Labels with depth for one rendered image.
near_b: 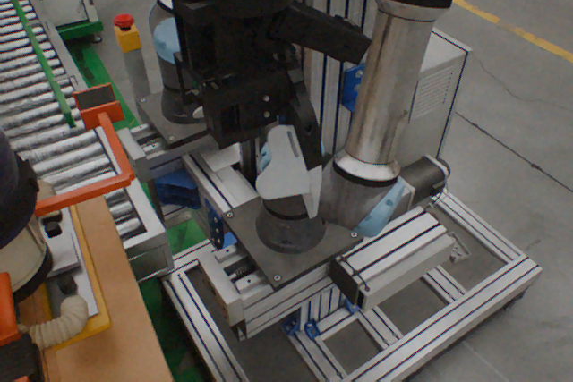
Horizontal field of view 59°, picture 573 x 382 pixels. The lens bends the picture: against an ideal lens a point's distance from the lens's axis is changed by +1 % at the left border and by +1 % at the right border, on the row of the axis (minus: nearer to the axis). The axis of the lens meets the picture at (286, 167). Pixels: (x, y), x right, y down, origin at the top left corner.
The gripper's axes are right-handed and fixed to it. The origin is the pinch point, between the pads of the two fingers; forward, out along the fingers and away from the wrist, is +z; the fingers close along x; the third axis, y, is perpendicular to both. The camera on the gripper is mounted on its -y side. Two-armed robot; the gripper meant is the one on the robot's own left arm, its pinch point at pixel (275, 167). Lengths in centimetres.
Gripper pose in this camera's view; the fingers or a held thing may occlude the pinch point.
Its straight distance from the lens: 50.2
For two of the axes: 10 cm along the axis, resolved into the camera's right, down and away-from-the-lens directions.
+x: 5.5, 5.8, -6.0
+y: -8.3, 3.9, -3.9
